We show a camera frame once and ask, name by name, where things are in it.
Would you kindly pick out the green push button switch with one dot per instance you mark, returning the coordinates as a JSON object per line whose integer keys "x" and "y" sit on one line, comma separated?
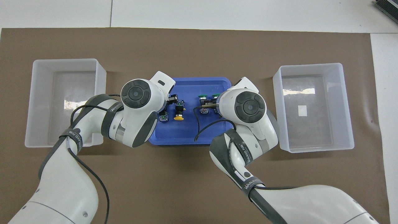
{"x": 215, "y": 95}
{"x": 202, "y": 97}

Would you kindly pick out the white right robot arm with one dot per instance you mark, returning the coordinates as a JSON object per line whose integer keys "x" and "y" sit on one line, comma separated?
{"x": 248, "y": 107}

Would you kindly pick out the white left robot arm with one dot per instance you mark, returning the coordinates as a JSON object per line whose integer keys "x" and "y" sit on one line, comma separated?
{"x": 136, "y": 93}

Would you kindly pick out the translucent white plastic box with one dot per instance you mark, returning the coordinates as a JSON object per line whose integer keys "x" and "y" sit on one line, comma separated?
{"x": 40, "y": 93}
{"x": 311, "y": 137}

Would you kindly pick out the black ribbed device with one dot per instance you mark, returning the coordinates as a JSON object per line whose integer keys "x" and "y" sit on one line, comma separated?
{"x": 388, "y": 7}

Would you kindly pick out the brown table mat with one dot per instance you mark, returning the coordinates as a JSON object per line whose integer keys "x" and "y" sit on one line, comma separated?
{"x": 192, "y": 193}

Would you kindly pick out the blue plastic tray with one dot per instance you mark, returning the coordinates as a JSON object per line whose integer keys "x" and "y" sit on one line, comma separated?
{"x": 186, "y": 133}

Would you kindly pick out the small white paper label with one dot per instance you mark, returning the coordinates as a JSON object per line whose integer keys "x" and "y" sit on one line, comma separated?
{"x": 302, "y": 111}
{"x": 76, "y": 110}

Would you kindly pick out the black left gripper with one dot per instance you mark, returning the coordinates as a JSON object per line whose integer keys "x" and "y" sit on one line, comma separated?
{"x": 173, "y": 100}

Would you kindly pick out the yellow push button switch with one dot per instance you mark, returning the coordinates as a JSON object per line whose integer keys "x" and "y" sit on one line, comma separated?
{"x": 163, "y": 117}
{"x": 179, "y": 117}

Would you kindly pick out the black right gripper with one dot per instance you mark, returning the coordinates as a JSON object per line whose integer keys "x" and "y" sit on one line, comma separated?
{"x": 212, "y": 101}

